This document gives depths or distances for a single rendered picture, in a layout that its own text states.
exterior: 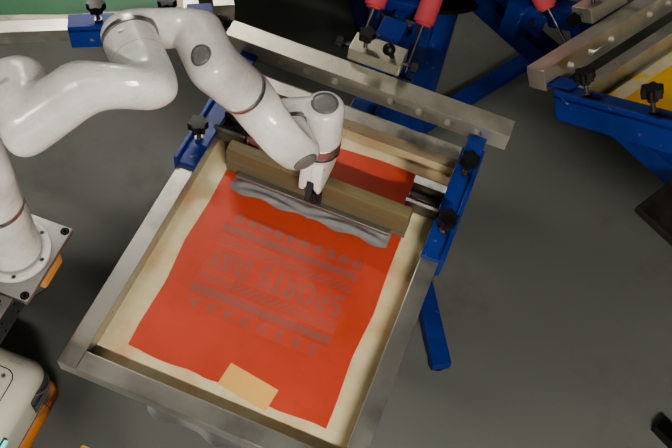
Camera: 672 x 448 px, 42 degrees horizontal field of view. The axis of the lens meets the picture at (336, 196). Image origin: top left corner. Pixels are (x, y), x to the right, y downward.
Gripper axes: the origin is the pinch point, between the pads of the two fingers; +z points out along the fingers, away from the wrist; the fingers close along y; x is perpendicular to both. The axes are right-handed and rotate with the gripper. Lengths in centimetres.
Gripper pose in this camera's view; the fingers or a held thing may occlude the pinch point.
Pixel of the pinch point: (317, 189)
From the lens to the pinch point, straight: 182.1
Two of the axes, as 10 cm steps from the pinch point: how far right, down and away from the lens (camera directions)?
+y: -3.7, 7.7, -5.2
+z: -0.6, 5.4, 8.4
